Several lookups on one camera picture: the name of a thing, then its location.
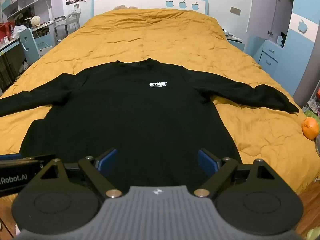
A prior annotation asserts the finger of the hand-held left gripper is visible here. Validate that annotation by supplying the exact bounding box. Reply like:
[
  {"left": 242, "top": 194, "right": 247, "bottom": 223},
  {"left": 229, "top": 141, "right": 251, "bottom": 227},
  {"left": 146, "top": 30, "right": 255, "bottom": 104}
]
[{"left": 0, "top": 153, "right": 56, "bottom": 167}]

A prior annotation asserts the black sweater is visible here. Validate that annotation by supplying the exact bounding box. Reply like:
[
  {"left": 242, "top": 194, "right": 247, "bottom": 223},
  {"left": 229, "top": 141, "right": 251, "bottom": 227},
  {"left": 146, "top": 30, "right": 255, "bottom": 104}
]
[{"left": 0, "top": 58, "right": 300, "bottom": 188}]

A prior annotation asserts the blue nightstand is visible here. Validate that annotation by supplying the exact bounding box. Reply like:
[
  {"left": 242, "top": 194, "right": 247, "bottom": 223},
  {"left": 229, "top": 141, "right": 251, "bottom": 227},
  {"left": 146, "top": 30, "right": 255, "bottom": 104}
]
[{"left": 226, "top": 34, "right": 246, "bottom": 53}]

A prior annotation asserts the blue chair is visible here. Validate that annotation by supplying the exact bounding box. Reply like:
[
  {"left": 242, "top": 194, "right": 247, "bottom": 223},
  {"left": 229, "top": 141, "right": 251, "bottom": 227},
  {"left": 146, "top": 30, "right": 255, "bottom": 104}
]
[{"left": 19, "top": 27, "right": 42, "bottom": 65}]

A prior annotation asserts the red bag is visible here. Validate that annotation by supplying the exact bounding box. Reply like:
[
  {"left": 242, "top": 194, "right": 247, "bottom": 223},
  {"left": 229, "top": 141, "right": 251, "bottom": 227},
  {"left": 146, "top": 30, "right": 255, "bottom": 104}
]
[{"left": 0, "top": 21, "right": 16, "bottom": 46}]

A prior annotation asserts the blue and white wardrobe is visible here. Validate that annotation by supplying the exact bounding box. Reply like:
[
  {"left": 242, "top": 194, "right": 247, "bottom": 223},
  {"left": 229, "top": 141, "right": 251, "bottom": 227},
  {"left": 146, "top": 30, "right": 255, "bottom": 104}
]
[{"left": 246, "top": 0, "right": 320, "bottom": 103}]

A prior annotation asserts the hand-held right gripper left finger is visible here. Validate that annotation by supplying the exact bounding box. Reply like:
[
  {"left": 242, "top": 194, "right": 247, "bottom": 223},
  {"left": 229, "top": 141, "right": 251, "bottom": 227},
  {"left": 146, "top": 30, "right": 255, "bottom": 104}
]
[{"left": 37, "top": 148, "right": 123, "bottom": 197}]

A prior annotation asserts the grey metal cart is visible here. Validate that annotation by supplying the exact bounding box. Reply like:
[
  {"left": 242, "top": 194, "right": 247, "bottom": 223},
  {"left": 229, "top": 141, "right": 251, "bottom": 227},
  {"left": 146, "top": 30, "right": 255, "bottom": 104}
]
[{"left": 53, "top": 12, "right": 81, "bottom": 46}]

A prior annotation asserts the white and blue bed headboard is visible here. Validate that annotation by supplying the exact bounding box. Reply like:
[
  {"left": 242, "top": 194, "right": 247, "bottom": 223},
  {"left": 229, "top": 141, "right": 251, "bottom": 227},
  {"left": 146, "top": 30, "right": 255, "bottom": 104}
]
[{"left": 91, "top": 0, "right": 209, "bottom": 18}]

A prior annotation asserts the orange round thing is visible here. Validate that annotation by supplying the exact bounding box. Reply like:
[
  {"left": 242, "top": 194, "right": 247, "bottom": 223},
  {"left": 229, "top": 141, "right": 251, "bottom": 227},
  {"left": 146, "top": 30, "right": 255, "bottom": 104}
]
[{"left": 301, "top": 117, "right": 320, "bottom": 141}]

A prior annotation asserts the yellow quilted blanket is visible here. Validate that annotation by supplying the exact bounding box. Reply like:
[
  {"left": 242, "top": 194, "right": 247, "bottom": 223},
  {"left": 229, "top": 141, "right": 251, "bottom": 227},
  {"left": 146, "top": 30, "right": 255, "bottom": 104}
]
[{"left": 0, "top": 8, "right": 320, "bottom": 196}]

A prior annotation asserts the white plastic bag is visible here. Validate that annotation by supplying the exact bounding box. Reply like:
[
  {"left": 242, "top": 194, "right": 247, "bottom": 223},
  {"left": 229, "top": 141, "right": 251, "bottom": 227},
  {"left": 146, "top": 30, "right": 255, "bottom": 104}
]
[{"left": 12, "top": 25, "right": 27, "bottom": 37}]

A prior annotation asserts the cluttered desk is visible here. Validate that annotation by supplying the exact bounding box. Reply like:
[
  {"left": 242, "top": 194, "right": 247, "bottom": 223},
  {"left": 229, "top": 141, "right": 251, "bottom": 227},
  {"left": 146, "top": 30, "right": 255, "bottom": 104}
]
[{"left": 0, "top": 21, "right": 55, "bottom": 85}]

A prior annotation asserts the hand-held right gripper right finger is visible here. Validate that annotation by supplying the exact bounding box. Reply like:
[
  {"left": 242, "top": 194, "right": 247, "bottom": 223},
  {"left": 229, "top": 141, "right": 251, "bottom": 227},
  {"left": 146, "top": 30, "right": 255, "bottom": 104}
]
[{"left": 194, "top": 149, "right": 277, "bottom": 197}]

